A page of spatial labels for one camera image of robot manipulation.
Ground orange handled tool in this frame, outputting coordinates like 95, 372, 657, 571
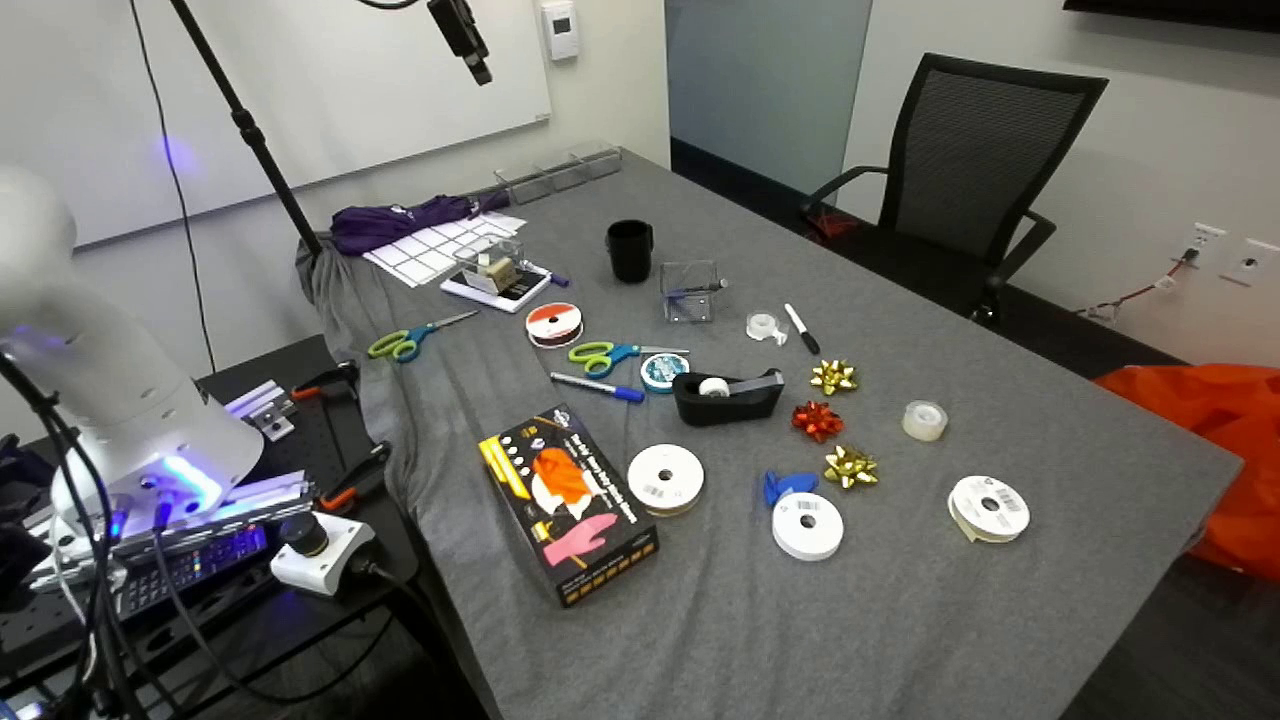
317, 442, 397, 519
289, 363, 365, 408

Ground white flat tray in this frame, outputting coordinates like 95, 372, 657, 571
442, 254, 555, 321

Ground blue pen marker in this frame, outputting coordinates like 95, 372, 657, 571
549, 369, 650, 408

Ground red gift bow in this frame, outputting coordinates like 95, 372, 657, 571
789, 395, 849, 448

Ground wire mesh tray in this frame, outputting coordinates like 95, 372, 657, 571
492, 143, 634, 209

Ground red wall cable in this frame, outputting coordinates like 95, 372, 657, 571
1082, 242, 1200, 323

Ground blue and green scissors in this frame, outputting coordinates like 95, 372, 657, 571
563, 335, 661, 379

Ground black marker with white band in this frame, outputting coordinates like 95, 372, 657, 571
780, 299, 829, 360

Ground black office chair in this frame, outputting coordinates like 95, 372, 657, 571
795, 48, 1113, 323

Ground white grid patterned sheet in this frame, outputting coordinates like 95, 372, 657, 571
362, 209, 533, 291

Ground white wall thermostat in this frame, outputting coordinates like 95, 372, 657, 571
537, 0, 585, 69

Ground black tape dispenser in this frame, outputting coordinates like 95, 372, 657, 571
670, 369, 789, 431

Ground white wall outlet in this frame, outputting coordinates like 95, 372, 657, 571
1183, 219, 1232, 268

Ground black cup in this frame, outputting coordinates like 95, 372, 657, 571
606, 215, 661, 287

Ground white wall plate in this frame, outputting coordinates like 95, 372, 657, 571
1215, 232, 1280, 291

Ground black tripod pole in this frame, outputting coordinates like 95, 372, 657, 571
165, 0, 327, 258

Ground grey table cloth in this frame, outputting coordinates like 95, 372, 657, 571
293, 143, 1248, 720

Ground clear plastic tray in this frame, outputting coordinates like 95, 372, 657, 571
657, 250, 738, 328

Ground blue gift bow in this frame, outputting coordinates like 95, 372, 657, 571
762, 463, 825, 511

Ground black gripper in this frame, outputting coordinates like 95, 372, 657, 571
424, 0, 495, 90

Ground purple cloth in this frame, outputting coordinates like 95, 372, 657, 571
323, 189, 515, 258

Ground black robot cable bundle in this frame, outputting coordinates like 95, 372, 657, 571
0, 347, 152, 720

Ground Ice Breakers mints tin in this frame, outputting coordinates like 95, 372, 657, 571
637, 347, 695, 395

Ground white bottle cap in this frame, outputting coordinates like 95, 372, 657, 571
899, 395, 954, 448

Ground small clear tape roll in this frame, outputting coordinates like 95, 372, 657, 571
745, 308, 793, 347

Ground white ribbon spool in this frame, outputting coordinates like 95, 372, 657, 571
944, 470, 1036, 550
625, 441, 714, 519
770, 486, 849, 567

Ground orange fabric bag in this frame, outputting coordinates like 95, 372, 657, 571
1094, 360, 1280, 586

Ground black wall screen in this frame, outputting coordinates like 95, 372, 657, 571
1062, 0, 1280, 37

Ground black box with orange print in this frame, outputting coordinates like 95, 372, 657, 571
476, 405, 664, 611

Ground gold gift bow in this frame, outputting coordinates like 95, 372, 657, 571
807, 355, 859, 400
821, 441, 884, 495

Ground small box on white tray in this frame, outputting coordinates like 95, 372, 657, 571
472, 246, 523, 294

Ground green handled scissors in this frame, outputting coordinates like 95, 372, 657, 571
365, 308, 483, 369

